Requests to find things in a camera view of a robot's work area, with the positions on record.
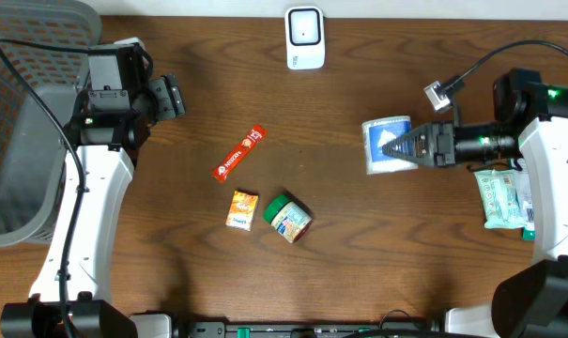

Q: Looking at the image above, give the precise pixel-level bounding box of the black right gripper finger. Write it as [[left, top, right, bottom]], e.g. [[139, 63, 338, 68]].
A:
[[391, 158, 419, 169], [382, 128, 427, 159]]

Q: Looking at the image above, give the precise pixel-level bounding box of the white blue tub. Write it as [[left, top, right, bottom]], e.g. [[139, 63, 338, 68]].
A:
[[361, 115, 414, 175]]

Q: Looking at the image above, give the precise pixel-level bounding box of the light teal snack packet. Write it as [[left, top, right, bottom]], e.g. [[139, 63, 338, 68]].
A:
[[474, 170, 528, 229]]

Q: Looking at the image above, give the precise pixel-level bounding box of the green white tape bag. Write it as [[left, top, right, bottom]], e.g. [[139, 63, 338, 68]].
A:
[[514, 159, 535, 241]]

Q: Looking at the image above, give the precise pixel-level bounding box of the grey plastic mesh basket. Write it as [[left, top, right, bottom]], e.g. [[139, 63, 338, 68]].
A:
[[0, 1, 101, 247]]

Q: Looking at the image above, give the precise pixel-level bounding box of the green lid jar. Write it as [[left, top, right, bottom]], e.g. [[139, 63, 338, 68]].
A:
[[263, 194, 313, 243]]

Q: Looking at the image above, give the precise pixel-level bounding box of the red coffee stick sachet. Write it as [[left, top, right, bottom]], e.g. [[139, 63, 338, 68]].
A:
[[212, 124, 268, 182]]

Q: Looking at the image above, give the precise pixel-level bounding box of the orange small packet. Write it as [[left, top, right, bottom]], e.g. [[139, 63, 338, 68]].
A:
[[225, 191, 259, 231]]

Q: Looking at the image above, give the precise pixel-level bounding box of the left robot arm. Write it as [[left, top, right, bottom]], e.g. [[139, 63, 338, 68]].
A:
[[0, 73, 186, 337]]

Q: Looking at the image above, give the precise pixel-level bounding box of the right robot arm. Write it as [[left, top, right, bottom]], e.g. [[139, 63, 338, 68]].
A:
[[383, 69, 568, 337]]

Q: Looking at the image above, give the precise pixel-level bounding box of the white barcode scanner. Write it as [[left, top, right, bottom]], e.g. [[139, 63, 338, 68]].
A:
[[284, 6, 326, 70]]

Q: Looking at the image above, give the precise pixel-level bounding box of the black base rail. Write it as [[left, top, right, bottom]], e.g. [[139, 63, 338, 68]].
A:
[[128, 310, 453, 338]]

